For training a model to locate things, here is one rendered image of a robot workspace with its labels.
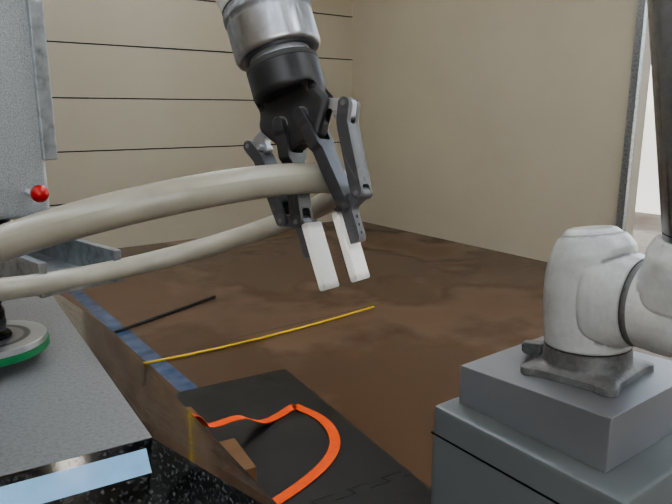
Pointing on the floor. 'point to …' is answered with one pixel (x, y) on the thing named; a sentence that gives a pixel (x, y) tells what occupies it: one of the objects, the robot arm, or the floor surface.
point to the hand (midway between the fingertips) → (335, 252)
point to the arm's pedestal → (533, 467)
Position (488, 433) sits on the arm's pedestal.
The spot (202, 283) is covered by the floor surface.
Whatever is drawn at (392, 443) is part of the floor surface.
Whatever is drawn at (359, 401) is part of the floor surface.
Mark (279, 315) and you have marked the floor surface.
